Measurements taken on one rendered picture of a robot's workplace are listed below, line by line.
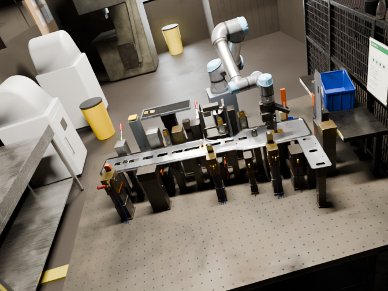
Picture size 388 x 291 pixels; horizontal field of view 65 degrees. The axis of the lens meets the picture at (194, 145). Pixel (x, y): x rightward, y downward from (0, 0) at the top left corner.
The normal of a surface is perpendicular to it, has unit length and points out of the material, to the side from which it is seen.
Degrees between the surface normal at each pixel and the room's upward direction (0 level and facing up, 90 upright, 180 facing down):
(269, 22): 90
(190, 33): 90
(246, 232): 0
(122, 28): 90
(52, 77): 90
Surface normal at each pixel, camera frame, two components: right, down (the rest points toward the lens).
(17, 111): 0.16, 0.51
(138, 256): -0.25, -0.81
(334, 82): -0.18, 0.58
